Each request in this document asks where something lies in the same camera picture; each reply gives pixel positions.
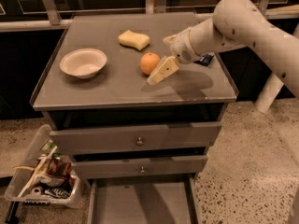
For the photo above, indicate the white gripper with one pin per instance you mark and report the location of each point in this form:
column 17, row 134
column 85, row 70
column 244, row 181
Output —
column 181, row 48

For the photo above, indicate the orange fruit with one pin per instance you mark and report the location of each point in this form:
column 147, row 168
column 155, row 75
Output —
column 149, row 62

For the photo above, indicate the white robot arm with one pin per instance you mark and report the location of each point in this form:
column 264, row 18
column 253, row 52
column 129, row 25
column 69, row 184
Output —
column 234, row 23

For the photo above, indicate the top grey drawer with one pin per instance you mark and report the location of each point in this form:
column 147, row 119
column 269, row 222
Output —
column 136, row 138

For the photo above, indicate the grey drawer cabinet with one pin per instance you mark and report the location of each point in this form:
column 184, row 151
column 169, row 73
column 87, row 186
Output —
column 120, row 95

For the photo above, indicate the middle grey drawer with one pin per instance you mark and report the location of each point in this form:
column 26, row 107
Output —
column 140, row 167

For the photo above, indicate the bottom open grey drawer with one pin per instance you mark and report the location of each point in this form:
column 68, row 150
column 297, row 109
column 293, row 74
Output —
column 156, row 199

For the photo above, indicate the yellow sponge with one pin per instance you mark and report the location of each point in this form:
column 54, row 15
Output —
column 134, row 40

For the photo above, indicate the white paper bowl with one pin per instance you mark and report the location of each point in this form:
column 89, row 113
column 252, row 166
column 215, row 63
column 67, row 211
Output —
column 83, row 63

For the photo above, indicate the brown snack bag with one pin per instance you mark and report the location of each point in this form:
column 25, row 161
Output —
column 57, row 173

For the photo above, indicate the clear plastic bin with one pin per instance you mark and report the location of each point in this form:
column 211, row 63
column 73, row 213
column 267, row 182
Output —
column 26, row 185

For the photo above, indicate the metal railing frame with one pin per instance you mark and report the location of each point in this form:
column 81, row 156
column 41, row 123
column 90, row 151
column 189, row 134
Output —
column 31, row 15

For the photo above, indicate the white diagonal post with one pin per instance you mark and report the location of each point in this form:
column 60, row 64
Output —
column 269, row 90

